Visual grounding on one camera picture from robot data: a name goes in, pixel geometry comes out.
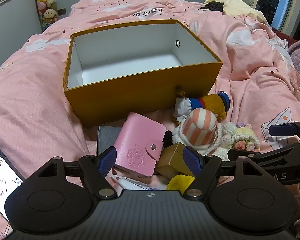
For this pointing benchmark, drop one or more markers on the gold box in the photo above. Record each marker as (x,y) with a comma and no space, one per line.
(172,158)

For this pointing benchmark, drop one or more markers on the crochet flower bouquet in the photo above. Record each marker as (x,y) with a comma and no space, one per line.
(245,137)

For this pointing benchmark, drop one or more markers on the dark wall socket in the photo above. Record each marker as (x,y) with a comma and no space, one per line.
(61,11)

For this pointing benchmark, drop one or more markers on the dark grey box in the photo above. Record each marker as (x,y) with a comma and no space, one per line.
(107,136)

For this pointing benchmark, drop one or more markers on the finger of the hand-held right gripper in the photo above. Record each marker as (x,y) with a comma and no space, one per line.
(242,155)
(282,129)

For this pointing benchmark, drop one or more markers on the tablet screen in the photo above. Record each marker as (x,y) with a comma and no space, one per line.
(1,170)

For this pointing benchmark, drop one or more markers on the white printed booklet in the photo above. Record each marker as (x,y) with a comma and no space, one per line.
(140,185)

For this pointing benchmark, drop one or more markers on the brown bear plush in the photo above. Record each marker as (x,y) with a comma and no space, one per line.
(212,103)

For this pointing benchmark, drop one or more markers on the striped hat plush toy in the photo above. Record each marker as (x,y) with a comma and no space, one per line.
(200,127)

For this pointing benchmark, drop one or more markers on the pink printed blanket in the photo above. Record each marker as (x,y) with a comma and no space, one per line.
(27,92)

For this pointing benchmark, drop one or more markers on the hanging column of plush toys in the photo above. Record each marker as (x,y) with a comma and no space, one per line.
(47,2)

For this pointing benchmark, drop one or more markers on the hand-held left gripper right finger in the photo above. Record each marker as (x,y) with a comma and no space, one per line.
(191,161)

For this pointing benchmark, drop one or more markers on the dark red cloth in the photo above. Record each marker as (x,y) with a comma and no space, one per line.
(281,33)

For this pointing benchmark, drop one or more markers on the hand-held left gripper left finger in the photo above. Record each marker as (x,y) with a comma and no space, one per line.
(106,161)

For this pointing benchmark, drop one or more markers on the pink card wallet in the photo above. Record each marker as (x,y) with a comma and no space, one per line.
(137,142)

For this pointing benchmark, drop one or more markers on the cream clothes pile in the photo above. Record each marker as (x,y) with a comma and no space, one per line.
(240,8)

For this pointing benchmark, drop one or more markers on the orange cardboard box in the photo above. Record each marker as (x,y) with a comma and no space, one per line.
(130,97)

